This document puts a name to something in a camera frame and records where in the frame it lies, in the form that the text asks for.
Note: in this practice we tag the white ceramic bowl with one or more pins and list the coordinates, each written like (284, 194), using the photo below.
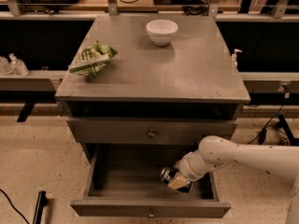
(161, 32)

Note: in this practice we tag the clear sanitizer bottle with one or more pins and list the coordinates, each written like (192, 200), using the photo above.
(18, 66)

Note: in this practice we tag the clear plastic bottle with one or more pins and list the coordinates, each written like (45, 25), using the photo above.
(5, 67)

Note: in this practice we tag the black table leg right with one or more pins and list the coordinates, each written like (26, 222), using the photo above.
(282, 123)

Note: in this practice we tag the closed grey top drawer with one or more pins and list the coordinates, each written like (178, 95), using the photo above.
(148, 131)

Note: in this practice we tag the blue pepsi can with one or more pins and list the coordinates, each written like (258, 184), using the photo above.
(168, 173)

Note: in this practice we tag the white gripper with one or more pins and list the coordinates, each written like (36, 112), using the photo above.
(189, 171)

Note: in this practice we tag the green chip bag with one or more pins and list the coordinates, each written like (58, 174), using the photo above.
(92, 60)

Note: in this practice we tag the black metal leg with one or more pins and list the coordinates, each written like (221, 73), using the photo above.
(40, 204)

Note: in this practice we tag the open grey middle drawer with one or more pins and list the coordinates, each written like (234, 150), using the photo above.
(124, 181)

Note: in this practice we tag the grey wooden drawer cabinet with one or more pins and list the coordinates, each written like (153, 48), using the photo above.
(190, 78)

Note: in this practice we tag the white pump bottle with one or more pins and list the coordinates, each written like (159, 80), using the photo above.
(234, 56)

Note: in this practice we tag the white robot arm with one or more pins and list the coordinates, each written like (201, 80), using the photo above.
(215, 152)

